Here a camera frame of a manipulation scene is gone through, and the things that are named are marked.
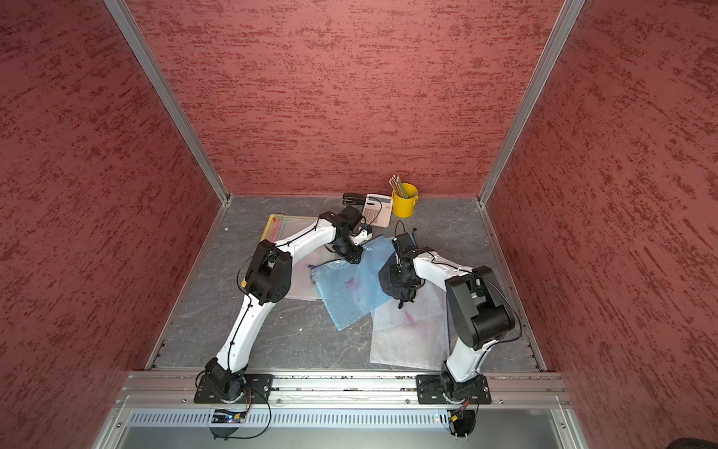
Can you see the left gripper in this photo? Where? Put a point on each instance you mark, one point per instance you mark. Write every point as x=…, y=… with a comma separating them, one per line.
x=358, y=252

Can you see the dark grey cloth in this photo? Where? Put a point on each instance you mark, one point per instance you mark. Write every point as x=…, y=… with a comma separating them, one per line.
x=400, y=283

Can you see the blue mesh document bag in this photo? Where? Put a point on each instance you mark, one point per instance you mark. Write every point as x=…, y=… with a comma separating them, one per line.
x=351, y=291

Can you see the green mesh document bag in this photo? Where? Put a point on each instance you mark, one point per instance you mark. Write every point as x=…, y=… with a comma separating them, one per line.
x=303, y=286

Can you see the yellow mesh document bag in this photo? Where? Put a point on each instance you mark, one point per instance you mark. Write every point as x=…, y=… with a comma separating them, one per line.
x=281, y=226

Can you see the clear white mesh document bag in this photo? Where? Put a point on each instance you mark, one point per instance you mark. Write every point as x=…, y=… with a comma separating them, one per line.
x=413, y=334

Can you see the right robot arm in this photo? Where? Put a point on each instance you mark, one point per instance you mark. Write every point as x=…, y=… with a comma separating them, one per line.
x=481, y=314

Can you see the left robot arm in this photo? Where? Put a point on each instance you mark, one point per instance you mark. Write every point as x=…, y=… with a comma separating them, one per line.
x=267, y=281

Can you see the black stapler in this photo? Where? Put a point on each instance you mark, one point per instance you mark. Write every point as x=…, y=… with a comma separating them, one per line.
x=353, y=199

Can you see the yellow mug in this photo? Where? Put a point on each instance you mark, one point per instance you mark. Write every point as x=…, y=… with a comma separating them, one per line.
x=404, y=206

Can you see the pink calculator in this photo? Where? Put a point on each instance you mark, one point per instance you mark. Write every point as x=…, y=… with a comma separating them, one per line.
x=378, y=210

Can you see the pencils in mug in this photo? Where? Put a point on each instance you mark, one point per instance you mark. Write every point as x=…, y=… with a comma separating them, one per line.
x=398, y=187

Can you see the perforated metal strip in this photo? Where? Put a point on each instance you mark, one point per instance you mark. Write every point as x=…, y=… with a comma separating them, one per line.
x=296, y=418

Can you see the right black connector box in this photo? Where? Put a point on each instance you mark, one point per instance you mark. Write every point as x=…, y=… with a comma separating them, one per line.
x=462, y=420

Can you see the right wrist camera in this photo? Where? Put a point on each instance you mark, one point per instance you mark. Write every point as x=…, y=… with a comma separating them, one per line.
x=404, y=245

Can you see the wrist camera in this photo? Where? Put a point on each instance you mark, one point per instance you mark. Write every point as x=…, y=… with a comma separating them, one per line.
x=350, y=217
x=404, y=245

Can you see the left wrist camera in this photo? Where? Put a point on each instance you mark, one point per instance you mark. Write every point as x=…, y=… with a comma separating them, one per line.
x=350, y=217

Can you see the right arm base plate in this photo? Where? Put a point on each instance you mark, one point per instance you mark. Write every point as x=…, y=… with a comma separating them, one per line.
x=442, y=389

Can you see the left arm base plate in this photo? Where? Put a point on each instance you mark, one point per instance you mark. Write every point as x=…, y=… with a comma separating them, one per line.
x=238, y=390

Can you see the left circuit board with cables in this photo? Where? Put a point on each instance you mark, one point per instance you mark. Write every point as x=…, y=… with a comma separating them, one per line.
x=225, y=423

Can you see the aluminium front rail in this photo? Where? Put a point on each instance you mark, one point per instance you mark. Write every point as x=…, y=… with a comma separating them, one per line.
x=359, y=390

